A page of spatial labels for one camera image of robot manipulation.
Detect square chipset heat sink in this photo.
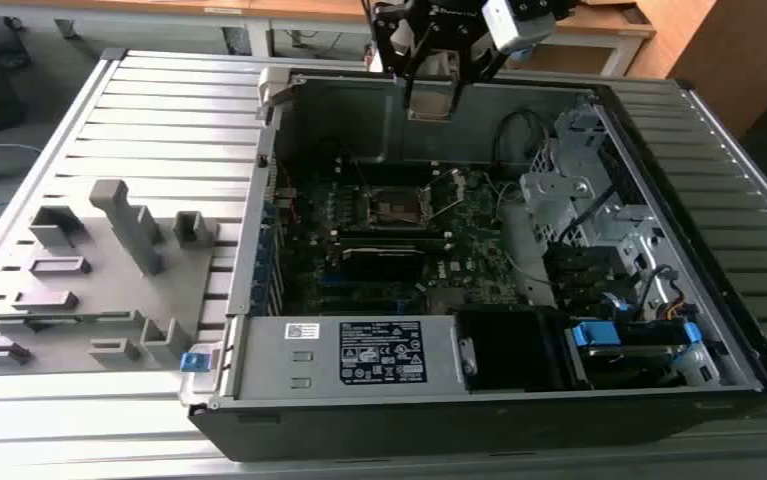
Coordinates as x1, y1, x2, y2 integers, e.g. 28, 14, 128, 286
424, 286, 469, 315

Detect grey plastic parts rack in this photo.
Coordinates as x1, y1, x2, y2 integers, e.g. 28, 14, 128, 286
0, 178, 223, 377

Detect coloured power wires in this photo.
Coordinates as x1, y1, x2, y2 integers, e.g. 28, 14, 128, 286
635, 264, 699, 324

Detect black graphics card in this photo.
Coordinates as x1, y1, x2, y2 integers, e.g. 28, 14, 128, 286
337, 243, 432, 284

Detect black looped case cable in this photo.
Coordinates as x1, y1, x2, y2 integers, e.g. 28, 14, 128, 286
492, 109, 552, 167

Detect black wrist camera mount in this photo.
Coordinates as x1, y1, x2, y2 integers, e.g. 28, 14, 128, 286
369, 0, 419, 77

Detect small blue case latch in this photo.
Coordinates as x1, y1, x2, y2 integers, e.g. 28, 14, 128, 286
179, 351, 213, 375

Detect silver power supply unit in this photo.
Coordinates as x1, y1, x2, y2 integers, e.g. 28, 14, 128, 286
221, 313, 468, 401

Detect blue disk carrier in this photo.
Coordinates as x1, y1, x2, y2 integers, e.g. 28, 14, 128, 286
567, 319, 703, 362

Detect grey case release latch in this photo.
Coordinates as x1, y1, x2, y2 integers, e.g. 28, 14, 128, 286
256, 67, 309, 124

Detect green motherboard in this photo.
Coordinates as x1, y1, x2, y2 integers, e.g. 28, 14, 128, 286
273, 158, 557, 317

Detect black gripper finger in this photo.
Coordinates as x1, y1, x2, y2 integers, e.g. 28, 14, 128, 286
452, 48, 509, 120
399, 22, 439, 120

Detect metal CPU socket cover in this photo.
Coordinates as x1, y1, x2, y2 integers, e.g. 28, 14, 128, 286
420, 168, 476, 222

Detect black plastic bay bracket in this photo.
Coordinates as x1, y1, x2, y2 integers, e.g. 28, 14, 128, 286
540, 242, 642, 307

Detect wooden desk white legs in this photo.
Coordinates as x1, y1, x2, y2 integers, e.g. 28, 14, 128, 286
248, 0, 656, 77
0, 0, 271, 57

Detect silver metal drive cage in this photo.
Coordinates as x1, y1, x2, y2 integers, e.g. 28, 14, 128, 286
517, 102, 668, 261

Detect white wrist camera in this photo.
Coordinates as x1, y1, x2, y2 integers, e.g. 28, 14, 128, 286
480, 0, 559, 53

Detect blue expansion slot strip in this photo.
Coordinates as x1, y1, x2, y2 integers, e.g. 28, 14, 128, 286
248, 198, 288, 315

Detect blue floor cable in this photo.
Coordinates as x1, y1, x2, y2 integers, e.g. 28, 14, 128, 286
0, 142, 45, 209

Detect black flat disk wire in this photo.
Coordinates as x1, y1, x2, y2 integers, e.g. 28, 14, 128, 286
557, 167, 622, 241

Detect black CPU socket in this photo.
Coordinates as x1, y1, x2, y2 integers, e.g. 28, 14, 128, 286
360, 184, 439, 230

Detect brown wooden cabinet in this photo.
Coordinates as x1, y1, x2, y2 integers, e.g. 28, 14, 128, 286
626, 0, 767, 140

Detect silver square CPU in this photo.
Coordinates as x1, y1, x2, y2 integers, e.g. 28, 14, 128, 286
408, 79, 455, 123

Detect black open PC case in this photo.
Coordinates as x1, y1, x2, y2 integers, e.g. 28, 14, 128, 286
185, 64, 767, 464

